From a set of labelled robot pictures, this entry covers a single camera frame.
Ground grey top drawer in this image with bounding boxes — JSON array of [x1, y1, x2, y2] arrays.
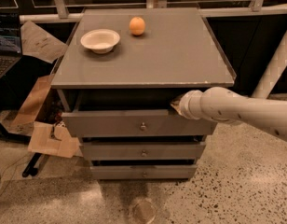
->
[[62, 109, 216, 137]]

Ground grey drawer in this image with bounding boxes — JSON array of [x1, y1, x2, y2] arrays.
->
[[80, 142, 206, 161], [90, 164, 197, 180], [62, 109, 216, 137]]

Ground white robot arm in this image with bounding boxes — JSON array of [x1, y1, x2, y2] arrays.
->
[[171, 87, 287, 142]]

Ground grey bottom drawer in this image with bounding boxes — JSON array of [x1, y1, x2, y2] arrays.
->
[[90, 164, 197, 180]]

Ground grey drawer cabinet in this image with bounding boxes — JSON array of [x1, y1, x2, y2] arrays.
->
[[52, 8, 236, 168]]

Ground grey middle drawer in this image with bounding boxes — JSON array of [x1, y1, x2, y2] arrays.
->
[[80, 142, 206, 161]]

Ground orange fruit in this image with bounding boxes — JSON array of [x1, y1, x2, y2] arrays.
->
[[130, 17, 145, 35]]

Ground white bowl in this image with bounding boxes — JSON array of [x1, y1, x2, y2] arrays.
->
[[80, 29, 120, 54]]

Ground round floor drain cover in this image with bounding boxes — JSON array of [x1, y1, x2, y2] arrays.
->
[[132, 200, 156, 224]]

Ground white diagonal pipe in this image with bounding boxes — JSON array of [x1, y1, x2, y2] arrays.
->
[[252, 30, 287, 99]]

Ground cardboard box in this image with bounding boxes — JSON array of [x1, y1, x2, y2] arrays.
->
[[12, 75, 82, 158]]

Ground white railing pipe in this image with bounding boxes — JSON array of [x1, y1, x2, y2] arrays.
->
[[20, 3, 287, 24]]

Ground crumpled brown paper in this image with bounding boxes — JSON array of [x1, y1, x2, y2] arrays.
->
[[20, 21, 68, 63]]

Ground black table leg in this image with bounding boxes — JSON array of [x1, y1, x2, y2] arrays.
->
[[0, 111, 44, 178]]

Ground black laptop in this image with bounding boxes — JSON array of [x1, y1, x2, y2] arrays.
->
[[0, 12, 22, 79]]

